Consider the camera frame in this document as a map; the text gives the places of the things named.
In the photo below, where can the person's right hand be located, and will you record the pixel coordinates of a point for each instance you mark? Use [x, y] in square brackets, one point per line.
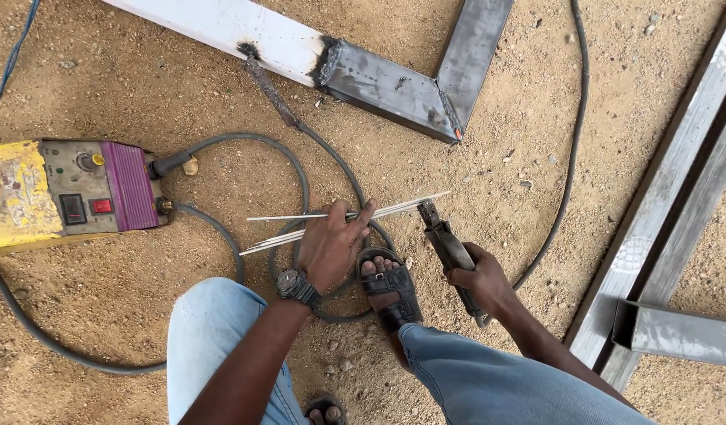
[487, 283]

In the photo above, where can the person's left hand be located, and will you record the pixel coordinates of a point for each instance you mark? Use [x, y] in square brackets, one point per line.
[330, 248]

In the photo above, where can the black welding electrode holder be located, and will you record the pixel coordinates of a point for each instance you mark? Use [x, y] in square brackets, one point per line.
[448, 248]

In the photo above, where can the grey welding rod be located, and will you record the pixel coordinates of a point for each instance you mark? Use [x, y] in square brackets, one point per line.
[280, 218]
[274, 241]
[410, 205]

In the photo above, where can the dark metal wristwatch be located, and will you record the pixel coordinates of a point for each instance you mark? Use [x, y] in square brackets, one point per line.
[292, 284]

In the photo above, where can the black right sandal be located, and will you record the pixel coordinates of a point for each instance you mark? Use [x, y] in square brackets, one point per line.
[392, 286]

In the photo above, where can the black sandal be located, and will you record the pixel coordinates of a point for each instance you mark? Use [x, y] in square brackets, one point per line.
[392, 286]
[324, 407]

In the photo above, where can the person's right leg in jeans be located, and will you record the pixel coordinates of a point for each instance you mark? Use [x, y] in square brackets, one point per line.
[493, 383]

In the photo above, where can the person's leg in jeans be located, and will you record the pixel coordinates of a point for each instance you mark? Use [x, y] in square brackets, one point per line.
[215, 348]
[493, 383]

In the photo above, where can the person's left leg in jeans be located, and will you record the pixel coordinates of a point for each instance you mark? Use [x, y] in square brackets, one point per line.
[215, 348]

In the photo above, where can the black left sandal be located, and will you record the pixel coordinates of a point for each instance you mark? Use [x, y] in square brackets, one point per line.
[324, 407]

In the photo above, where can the small beige stone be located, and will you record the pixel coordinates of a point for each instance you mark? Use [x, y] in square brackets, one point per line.
[190, 166]

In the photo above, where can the rusty metal ground rod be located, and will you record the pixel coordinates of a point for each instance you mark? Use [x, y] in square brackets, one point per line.
[271, 88]

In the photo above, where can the short grey steel tube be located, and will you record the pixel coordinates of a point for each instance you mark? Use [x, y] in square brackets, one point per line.
[681, 333]

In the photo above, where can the long grey steel tubes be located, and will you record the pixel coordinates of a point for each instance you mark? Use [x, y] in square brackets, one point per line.
[670, 195]

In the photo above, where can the yellow and purple welding machine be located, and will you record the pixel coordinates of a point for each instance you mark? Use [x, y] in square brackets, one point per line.
[56, 192]

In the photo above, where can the welded white and grey steel frame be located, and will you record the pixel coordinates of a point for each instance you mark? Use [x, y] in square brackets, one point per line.
[375, 80]

